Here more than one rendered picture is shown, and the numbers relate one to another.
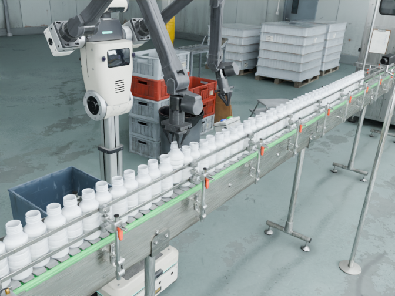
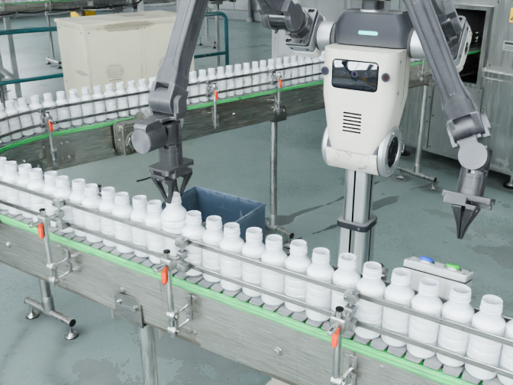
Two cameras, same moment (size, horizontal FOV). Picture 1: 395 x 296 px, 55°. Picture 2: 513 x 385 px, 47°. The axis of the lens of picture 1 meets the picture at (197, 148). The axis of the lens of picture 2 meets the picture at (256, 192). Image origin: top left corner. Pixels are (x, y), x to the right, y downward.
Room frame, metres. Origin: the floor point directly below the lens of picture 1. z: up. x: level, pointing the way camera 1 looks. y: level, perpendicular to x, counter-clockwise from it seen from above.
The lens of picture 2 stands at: (1.48, -1.29, 1.77)
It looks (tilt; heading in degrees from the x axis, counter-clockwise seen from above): 23 degrees down; 87
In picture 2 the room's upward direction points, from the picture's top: straight up
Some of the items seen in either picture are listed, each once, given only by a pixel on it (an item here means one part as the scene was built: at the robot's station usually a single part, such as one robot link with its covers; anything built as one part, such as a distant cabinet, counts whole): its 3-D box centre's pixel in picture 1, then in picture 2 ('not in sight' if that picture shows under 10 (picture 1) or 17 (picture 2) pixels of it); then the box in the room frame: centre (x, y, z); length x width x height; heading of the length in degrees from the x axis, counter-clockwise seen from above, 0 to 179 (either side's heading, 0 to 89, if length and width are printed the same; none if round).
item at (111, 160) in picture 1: (111, 178); (353, 270); (1.92, 0.48, 0.74); 0.11 x 0.11 x 0.40; 54
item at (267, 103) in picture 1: (271, 114); not in sight; (5.07, -1.00, 0.21); 0.61 x 0.47 x 0.41; 17
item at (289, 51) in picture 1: (291, 52); not in sight; (8.42, -1.91, 0.59); 1.24 x 1.03 x 1.17; 146
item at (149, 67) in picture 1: (159, 63); not in sight; (4.13, 0.46, 1.00); 0.61 x 0.41 x 0.22; 151
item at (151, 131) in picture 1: (158, 121); not in sight; (4.13, 0.46, 0.33); 0.61 x 0.41 x 0.22; 150
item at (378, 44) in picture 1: (379, 41); not in sight; (5.41, -2.40, 1.22); 0.23 x 0.03 x 0.32; 54
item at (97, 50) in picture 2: not in sight; (130, 80); (0.61, 4.42, 0.59); 1.10 x 0.62 x 1.18; 36
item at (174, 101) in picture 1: (178, 102); (167, 132); (1.35, 0.08, 1.37); 0.07 x 0.06 x 0.07; 54
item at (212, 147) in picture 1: (209, 153); (254, 261); (1.55, -0.05, 1.08); 0.06 x 0.06 x 0.17
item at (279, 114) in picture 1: (277, 121); not in sight; (2.07, -0.45, 1.08); 0.06 x 0.06 x 0.17
